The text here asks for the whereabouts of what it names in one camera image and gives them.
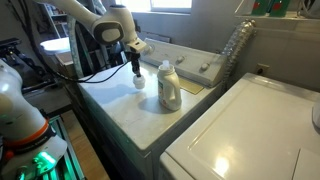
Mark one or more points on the wall power outlet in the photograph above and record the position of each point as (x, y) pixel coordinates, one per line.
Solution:
(261, 69)

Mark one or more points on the white washing machine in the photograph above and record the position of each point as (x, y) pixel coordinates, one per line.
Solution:
(260, 129)

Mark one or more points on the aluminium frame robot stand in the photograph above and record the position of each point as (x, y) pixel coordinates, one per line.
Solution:
(68, 167)

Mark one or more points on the white detergent bottle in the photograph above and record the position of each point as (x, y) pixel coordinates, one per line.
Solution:
(169, 93)

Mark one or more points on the window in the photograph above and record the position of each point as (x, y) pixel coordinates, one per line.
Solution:
(170, 6)

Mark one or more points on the white dryer with control panel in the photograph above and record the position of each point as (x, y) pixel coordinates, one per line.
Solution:
(135, 127)

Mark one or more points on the white bottle cap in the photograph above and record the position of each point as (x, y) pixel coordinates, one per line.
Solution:
(139, 81)

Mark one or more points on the green box on shelf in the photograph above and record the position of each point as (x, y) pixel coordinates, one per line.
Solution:
(274, 8)

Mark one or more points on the yellow lint trap cover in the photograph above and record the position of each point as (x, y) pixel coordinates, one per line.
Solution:
(190, 86)

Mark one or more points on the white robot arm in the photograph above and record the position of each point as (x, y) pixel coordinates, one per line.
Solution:
(30, 146)

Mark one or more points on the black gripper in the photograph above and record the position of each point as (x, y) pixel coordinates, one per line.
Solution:
(133, 58)

